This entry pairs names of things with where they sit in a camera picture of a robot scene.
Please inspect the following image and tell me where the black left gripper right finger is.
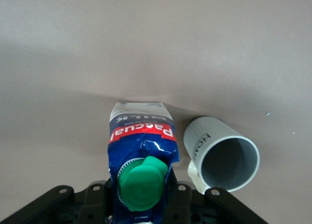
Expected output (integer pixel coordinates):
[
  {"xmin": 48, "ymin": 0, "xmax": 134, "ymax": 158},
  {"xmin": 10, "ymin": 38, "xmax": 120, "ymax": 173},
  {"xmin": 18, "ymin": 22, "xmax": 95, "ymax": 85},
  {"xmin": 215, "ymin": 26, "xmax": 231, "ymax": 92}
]
[{"xmin": 165, "ymin": 170, "xmax": 195, "ymax": 224}]

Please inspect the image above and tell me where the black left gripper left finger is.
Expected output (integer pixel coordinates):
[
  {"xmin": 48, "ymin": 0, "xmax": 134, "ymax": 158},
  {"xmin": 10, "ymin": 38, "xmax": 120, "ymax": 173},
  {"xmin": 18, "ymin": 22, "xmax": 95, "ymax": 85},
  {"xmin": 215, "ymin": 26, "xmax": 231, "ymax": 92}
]
[{"xmin": 78, "ymin": 177, "xmax": 116, "ymax": 224}]

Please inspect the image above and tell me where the blue milk carton green cap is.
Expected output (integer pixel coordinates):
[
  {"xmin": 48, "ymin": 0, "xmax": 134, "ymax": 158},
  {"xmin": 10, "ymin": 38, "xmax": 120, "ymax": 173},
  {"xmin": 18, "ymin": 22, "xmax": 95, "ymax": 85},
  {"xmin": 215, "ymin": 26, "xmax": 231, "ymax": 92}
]
[{"xmin": 107, "ymin": 101, "xmax": 181, "ymax": 224}]

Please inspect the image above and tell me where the grey ribbed mug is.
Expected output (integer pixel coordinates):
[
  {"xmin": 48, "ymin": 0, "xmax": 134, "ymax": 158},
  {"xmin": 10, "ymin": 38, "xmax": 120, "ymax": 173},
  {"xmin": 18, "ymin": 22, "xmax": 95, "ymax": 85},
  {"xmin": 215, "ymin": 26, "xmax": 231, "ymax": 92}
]
[{"xmin": 183, "ymin": 116, "xmax": 260, "ymax": 194}]

